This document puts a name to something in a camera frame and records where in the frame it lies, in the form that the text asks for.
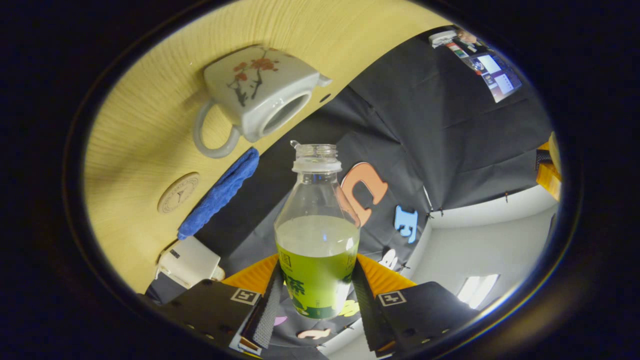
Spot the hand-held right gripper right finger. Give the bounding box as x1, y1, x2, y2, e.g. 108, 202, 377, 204
351, 254, 480, 358

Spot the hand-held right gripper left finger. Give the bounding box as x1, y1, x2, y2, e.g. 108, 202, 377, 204
167, 254, 285, 357

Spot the green label water bottle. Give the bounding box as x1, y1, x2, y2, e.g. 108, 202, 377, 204
274, 140, 362, 320

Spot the round wooden coaster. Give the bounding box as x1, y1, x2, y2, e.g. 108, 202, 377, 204
157, 172, 201, 215

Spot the white floral teacup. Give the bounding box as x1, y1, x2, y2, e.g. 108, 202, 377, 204
193, 45, 333, 159

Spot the white toaster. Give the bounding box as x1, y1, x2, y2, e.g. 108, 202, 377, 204
155, 236, 226, 290

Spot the computer monitor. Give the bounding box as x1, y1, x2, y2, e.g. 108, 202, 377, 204
445, 40, 524, 104

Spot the blue towel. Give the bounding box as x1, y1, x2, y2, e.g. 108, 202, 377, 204
177, 147, 261, 241

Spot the white plastic box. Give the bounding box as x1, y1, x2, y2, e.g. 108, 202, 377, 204
428, 29, 459, 49

